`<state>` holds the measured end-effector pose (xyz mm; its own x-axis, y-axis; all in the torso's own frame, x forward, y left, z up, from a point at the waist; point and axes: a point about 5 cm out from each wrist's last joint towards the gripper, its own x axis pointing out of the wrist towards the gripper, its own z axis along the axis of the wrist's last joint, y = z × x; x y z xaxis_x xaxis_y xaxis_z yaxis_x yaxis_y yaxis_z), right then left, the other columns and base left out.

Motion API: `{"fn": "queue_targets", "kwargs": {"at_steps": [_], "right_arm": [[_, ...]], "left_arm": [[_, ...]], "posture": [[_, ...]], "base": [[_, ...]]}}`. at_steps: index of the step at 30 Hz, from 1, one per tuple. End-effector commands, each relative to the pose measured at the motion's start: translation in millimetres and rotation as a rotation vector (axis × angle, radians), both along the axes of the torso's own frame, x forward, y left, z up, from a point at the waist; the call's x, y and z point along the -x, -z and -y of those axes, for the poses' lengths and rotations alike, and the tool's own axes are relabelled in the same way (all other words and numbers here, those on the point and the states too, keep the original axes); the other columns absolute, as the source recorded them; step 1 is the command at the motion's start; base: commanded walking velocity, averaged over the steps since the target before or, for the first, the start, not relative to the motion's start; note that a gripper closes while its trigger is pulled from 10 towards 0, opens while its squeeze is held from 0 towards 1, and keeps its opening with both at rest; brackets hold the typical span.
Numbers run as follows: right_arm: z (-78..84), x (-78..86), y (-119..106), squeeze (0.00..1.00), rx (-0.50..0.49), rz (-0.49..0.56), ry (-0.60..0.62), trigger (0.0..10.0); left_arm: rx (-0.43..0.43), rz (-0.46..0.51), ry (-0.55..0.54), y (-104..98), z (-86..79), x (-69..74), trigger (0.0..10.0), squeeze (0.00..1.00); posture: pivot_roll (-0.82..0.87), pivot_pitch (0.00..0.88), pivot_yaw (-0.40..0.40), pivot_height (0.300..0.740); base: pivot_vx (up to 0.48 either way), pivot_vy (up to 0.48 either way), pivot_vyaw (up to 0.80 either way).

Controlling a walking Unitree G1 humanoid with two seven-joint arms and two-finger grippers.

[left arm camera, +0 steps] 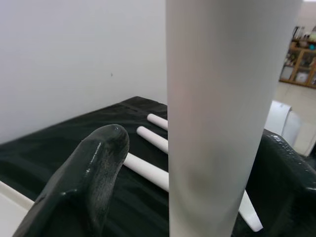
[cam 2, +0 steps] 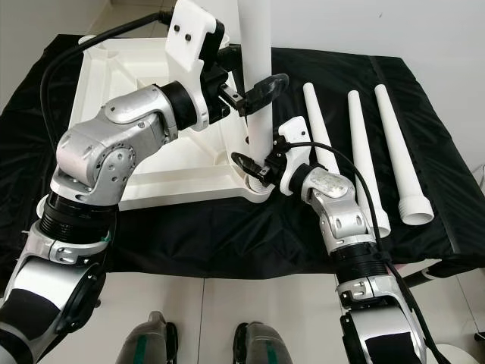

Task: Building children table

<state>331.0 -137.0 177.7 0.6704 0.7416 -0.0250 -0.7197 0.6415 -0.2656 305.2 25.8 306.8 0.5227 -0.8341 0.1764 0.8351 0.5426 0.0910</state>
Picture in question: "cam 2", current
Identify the white round stool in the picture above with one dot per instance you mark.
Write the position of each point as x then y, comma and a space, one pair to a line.
462, 356

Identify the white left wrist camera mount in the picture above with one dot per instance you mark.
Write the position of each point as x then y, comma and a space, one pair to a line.
193, 45

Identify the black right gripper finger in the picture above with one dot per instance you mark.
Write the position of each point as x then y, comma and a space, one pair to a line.
247, 167

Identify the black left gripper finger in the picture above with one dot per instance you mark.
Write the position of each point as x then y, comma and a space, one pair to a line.
267, 91

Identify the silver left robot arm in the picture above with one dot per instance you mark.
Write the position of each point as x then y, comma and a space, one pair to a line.
114, 152

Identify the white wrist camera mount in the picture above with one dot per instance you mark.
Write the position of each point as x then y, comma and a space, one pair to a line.
292, 171
193, 45

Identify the black table cloth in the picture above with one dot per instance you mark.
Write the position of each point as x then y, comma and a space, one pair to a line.
235, 243

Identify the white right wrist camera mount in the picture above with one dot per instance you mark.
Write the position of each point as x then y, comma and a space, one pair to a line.
292, 171

